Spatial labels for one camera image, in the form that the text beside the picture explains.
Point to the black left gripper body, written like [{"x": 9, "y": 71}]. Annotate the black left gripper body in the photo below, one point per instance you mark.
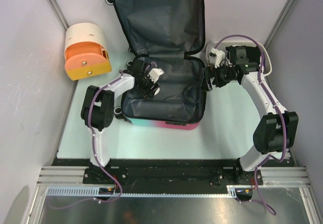
[{"x": 146, "y": 85}]

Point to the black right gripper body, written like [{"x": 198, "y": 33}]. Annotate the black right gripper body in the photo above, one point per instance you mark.
[{"x": 222, "y": 75}]

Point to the pink and teal kids suitcase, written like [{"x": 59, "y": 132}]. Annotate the pink and teal kids suitcase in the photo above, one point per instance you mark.
[{"x": 168, "y": 33}]

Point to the cream and orange drawer box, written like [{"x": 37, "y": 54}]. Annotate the cream and orange drawer box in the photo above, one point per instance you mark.
[{"x": 86, "y": 52}]

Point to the white egg-shaped case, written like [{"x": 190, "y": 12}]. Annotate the white egg-shaped case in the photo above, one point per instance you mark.
[{"x": 157, "y": 91}]

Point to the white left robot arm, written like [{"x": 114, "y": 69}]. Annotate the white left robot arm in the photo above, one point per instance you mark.
[{"x": 98, "y": 109}]

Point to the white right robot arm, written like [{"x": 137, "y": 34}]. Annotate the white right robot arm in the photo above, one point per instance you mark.
[{"x": 276, "y": 130}]

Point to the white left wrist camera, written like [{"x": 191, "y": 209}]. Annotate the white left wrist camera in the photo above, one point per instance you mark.
[{"x": 155, "y": 74}]

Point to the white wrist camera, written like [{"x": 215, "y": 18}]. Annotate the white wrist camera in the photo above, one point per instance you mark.
[
  {"x": 155, "y": 74},
  {"x": 215, "y": 57}
]

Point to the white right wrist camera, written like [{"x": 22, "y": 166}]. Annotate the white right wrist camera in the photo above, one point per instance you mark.
[{"x": 215, "y": 57}]

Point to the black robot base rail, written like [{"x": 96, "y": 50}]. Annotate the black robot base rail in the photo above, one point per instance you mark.
[{"x": 218, "y": 171}]

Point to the white slotted cable duct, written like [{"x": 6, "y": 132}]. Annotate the white slotted cable duct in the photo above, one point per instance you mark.
[{"x": 96, "y": 191}]

